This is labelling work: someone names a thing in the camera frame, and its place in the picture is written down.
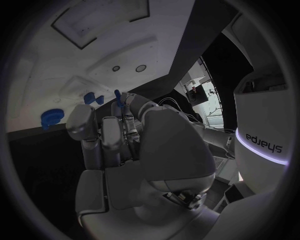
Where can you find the dark screen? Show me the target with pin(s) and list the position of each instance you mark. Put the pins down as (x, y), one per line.
(199, 94)

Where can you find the small blue block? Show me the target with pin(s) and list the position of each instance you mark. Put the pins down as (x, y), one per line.
(100, 99)

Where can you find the white task board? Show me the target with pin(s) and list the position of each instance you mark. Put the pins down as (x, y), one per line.
(58, 75)

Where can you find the blue peg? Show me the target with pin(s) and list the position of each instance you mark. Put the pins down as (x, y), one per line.
(118, 95)

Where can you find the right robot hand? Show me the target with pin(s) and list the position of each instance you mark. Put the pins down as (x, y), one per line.
(164, 150)

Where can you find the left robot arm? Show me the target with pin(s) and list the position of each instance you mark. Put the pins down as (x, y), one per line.
(216, 138)

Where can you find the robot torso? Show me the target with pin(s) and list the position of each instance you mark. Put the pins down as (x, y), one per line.
(260, 116)

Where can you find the blue gear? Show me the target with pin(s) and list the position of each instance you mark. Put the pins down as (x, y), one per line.
(52, 116)

